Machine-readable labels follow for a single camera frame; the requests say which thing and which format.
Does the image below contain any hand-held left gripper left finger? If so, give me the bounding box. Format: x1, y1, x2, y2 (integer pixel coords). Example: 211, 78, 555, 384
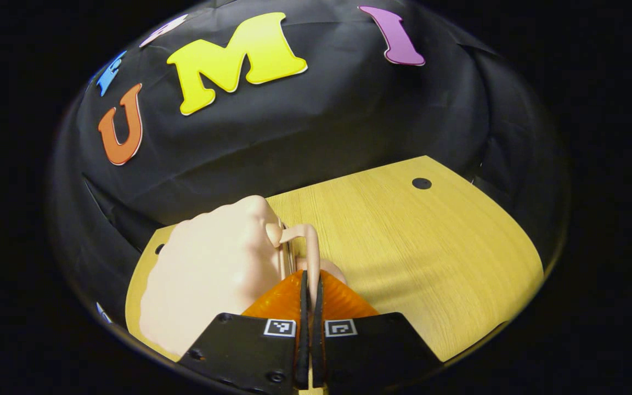
178, 270, 310, 391

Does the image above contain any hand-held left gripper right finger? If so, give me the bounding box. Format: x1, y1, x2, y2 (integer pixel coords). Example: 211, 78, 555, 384
312, 270, 443, 391

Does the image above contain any beige suitcase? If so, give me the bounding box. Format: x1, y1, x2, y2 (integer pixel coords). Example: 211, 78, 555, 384
139, 195, 347, 357

